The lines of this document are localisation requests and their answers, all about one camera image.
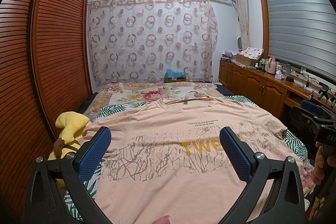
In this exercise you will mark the pink thermos jug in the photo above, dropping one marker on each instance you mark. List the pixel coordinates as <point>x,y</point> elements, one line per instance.
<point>271,65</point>

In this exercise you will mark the person's right hand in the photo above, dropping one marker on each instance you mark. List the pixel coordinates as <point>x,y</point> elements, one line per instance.
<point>318,174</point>

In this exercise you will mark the cardboard box with blue items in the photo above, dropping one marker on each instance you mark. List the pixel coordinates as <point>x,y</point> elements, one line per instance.
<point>173,76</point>

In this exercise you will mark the yellow plush toy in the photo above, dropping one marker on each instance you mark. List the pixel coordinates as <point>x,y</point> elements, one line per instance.
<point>72,125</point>

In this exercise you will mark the cardboard box with floral cloth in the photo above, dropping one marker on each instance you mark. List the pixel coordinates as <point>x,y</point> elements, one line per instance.
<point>249,57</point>

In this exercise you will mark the circle patterned lace curtain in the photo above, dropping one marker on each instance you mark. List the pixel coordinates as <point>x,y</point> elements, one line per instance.
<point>140,40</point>

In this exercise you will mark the beige tied window curtain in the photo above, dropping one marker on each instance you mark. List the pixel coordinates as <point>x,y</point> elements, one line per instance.
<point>243,15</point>

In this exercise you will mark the wooden sideboard cabinet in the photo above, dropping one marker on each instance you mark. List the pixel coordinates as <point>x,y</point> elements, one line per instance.
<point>275,96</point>

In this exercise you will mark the floral blanket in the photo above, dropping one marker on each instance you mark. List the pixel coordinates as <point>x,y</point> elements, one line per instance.
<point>125,94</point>

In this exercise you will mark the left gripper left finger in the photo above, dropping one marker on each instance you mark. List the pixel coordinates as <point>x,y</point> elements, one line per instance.
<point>45,203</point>

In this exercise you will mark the wooden louvered wardrobe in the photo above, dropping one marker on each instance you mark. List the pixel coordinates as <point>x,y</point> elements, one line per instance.
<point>44,72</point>

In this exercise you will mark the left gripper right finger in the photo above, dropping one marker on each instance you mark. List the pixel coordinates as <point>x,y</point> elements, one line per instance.
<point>285,201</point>

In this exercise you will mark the palm leaf bed sheet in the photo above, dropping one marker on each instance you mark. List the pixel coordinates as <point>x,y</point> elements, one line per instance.
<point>291,141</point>

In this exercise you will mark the small round white fan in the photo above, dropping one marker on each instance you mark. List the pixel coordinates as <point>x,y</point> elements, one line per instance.
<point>239,43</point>

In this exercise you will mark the peach printed t-shirt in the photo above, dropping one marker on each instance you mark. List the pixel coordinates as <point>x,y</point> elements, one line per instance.
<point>165,159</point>

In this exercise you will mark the grey window blind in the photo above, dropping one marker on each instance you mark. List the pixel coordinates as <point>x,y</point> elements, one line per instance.
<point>303,32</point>

